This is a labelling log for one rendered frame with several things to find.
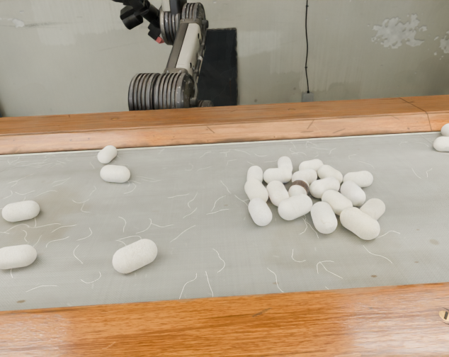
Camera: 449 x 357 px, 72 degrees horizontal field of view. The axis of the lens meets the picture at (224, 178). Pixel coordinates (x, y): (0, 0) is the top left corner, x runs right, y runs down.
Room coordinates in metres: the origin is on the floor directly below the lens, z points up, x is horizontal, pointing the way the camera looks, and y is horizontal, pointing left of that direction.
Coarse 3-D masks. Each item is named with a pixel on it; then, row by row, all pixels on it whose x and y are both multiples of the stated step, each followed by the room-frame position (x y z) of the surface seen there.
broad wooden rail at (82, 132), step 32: (416, 96) 0.56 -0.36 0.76; (448, 96) 0.55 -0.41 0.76; (0, 128) 0.49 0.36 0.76; (32, 128) 0.48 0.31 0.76; (64, 128) 0.47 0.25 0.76; (96, 128) 0.47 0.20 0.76; (128, 128) 0.46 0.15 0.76; (160, 128) 0.46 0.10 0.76; (192, 128) 0.46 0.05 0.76; (224, 128) 0.46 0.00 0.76; (256, 128) 0.46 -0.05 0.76; (288, 128) 0.46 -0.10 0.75; (320, 128) 0.46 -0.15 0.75; (352, 128) 0.46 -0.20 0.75; (384, 128) 0.46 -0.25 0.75; (416, 128) 0.46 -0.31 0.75
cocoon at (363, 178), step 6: (348, 174) 0.30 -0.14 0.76; (354, 174) 0.30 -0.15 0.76; (360, 174) 0.30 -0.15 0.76; (366, 174) 0.30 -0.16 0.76; (348, 180) 0.30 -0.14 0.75; (354, 180) 0.29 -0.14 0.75; (360, 180) 0.30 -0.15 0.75; (366, 180) 0.30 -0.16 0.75; (372, 180) 0.30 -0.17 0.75; (360, 186) 0.30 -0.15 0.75; (366, 186) 0.30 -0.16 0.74
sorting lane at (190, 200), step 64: (0, 192) 0.33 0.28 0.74; (64, 192) 0.32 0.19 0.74; (128, 192) 0.31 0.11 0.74; (192, 192) 0.31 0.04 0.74; (384, 192) 0.29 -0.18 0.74; (448, 192) 0.29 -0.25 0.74; (64, 256) 0.21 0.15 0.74; (192, 256) 0.20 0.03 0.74; (256, 256) 0.20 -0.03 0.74; (320, 256) 0.20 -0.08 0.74; (384, 256) 0.19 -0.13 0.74; (448, 256) 0.19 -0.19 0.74
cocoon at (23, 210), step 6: (12, 204) 0.27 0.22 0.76; (18, 204) 0.27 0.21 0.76; (24, 204) 0.27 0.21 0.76; (30, 204) 0.27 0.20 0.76; (36, 204) 0.27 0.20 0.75; (6, 210) 0.26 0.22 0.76; (12, 210) 0.26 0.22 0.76; (18, 210) 0.26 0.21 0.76; (24, 210) 0.26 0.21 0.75; (30, 210) 0.27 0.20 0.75; (36, 210) 0.27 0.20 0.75; (6, 216) 0.26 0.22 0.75; (12, 216) 0.26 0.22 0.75; (18, 216) 0.26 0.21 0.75; (24, 216) 0.26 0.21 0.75; (30, 216) 0.26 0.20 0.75
